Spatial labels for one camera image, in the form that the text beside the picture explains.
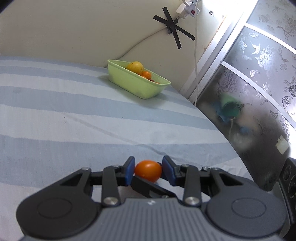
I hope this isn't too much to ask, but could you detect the yellow lemon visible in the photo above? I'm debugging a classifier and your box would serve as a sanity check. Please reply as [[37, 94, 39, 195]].
[[126, 61, 144, 75]]

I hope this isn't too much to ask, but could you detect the green plastic basket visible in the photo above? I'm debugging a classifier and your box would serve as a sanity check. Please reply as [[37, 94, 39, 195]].
[[108, 60, 171, 99]]

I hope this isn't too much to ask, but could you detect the large orange kumquat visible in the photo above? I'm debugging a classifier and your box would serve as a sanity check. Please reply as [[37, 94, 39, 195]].
[[134, 160, 162, 183]]

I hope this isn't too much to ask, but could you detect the striped blue white bedsheet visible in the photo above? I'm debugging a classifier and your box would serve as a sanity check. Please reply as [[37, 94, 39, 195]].
[[1, 56, 250, 240]]

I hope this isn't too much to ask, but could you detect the dark wall cable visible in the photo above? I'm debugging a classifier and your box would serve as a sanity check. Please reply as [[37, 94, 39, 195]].
[[116, 25, 172, 61]]

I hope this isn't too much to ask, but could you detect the white power strip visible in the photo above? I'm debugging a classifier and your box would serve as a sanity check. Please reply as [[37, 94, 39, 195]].
[[176, 0, 200, 19]]

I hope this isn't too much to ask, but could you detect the orange cherry tomato with stem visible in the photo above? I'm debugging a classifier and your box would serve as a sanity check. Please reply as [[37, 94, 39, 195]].
[[141, 71, 152, 80]]

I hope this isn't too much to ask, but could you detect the black tape cross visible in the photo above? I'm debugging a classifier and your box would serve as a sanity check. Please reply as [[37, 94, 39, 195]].
[[153, 6, 196, 49]]

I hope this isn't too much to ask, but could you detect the frosted floral glass door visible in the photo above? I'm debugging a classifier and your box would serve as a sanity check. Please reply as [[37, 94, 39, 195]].
[[181, 1, 295, 190]]

